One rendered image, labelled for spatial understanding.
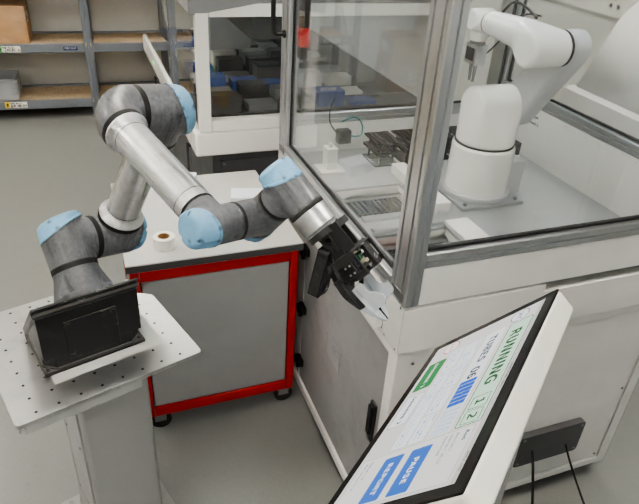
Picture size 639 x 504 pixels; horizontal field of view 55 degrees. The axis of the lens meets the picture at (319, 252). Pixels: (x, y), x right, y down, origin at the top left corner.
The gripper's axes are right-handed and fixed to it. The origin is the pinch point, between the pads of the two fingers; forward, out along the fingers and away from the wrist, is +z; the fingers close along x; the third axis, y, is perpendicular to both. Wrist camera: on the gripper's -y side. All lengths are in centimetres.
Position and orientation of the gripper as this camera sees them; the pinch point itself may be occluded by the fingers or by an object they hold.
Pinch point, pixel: (380, 316)
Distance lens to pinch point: 118.5
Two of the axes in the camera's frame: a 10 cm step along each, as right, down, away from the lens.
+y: 5.9, -4.6, -6.6
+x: 5.1, -4.2, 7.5
